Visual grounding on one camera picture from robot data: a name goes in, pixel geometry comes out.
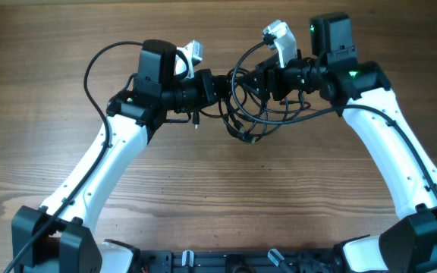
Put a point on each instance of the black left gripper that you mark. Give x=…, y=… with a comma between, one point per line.
x=206, y=97

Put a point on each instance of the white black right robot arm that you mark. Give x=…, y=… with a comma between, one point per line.
x=361, y=94

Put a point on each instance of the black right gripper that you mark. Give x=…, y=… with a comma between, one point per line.
x=273, y=72

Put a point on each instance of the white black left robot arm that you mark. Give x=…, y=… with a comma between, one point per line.
x=58, y=235

